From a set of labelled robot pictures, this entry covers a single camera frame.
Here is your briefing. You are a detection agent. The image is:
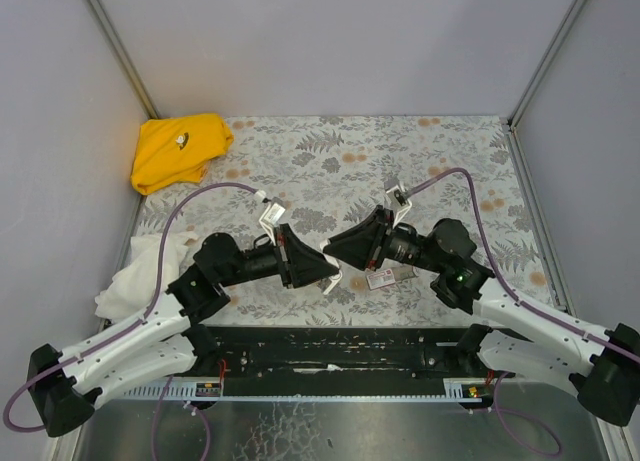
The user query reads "red white staple box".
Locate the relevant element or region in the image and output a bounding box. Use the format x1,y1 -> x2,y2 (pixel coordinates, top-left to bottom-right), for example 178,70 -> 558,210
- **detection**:
366,266 -> 417,290

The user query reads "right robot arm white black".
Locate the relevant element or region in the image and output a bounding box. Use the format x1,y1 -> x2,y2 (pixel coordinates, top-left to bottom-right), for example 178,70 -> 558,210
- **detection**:
322,206 -> 639,426

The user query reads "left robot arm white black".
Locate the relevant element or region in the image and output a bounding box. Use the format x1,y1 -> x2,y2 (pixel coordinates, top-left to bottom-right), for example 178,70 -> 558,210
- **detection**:
27,224 -> 341,438

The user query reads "floral patterned table mat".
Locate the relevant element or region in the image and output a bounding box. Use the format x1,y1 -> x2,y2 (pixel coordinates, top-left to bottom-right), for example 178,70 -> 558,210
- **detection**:
136,116 -> 557,327

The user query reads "white crumpled cloth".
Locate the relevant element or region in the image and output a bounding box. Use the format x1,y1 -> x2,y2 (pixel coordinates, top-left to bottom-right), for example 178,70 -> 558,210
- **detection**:
95,231 -> 199,322

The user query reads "yellow folded cloth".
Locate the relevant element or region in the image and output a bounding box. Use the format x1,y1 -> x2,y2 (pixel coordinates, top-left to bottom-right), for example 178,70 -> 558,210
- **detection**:
130,113 -> 234,195

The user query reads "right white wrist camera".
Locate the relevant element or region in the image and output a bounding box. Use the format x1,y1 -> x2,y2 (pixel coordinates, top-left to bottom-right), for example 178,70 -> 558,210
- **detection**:
385,181 -> 413,227

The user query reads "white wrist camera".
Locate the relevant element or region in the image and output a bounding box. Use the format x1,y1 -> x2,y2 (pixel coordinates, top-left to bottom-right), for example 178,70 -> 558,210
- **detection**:
385,181 -> 413,227
258,198 -> 286,243

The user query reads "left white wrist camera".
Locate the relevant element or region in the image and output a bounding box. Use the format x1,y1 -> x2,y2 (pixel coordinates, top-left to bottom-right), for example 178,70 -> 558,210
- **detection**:
258,198 -> 286,243

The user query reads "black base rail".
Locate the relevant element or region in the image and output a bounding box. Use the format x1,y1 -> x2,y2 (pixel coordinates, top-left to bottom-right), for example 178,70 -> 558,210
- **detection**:
160,323 -> 516,382

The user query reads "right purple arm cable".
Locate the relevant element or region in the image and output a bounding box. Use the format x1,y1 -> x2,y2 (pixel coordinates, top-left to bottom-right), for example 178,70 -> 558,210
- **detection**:
399,168 -> 640,360

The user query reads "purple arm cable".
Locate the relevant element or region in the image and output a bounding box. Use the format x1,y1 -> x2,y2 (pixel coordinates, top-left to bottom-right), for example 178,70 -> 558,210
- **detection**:
2,182 -> 266,432
399,168 -> 640,360

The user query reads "white slotted cable duct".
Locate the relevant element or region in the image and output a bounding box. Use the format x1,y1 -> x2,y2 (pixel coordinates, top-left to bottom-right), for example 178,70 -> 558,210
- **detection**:
120,379 -> 482,408

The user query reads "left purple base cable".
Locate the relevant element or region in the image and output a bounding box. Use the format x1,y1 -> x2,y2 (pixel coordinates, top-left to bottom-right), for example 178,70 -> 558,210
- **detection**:
149,375 -> 211,461

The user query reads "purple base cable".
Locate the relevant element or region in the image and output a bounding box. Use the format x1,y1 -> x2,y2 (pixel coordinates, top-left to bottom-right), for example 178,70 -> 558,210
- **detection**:
149,375 -> 211,461
487,370 -> 562,458

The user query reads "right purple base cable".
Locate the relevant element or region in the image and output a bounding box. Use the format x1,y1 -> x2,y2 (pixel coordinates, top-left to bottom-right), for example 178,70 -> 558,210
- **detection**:
487,370 -> 562,458

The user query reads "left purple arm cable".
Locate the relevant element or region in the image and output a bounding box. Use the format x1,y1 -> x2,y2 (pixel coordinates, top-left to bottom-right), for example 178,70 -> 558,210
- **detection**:
2,182 -> 266,432

